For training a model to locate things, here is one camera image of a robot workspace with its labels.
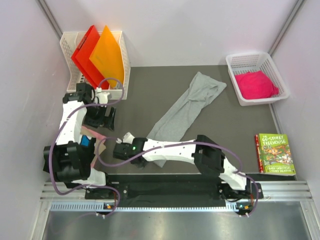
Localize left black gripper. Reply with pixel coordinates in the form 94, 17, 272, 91
84, 103, 116, 132

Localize grey t shirt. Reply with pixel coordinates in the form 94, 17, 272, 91
145, 71, 228, 169

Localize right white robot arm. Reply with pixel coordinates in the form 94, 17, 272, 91
113, 134, 252, 198

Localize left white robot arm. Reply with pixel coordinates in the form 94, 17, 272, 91
43, 82, 116, 199

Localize pink t shirt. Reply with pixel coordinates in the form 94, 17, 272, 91
80, 126, 107, 170

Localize tan t shirt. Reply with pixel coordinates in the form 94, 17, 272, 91
93, 140, 106, 161

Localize white file organizer basket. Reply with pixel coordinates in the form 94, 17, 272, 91
60, 26, 131, 100

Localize orange plastic folder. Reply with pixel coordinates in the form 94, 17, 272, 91
89, 25, 125, 84

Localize red plastic folder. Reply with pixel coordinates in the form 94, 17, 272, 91
71, 25, 104, 88

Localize magenta t shirt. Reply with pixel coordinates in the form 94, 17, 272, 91
235, 70, 279, 100

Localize white mesh basket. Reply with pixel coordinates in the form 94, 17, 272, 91
225, 51, 289, 107

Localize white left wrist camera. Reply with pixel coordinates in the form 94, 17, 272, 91
94, 87, 111, 104

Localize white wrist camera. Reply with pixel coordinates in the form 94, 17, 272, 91
94, 87, 111, 104
115, 132, 135, 144

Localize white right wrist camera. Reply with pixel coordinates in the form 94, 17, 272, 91
115, 132, 135, 144

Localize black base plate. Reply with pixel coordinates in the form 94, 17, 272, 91
84, 173, 266, 207

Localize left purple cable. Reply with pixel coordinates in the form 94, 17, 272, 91
48, 77, 126, 217

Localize purple cable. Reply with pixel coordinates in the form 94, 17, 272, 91
48, 77, 126, 217
95, 136, 261, 218

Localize aluminium frame rail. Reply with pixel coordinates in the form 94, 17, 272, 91
40, 181, 313, 214

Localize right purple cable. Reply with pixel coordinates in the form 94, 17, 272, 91
95, 136, 261, 218

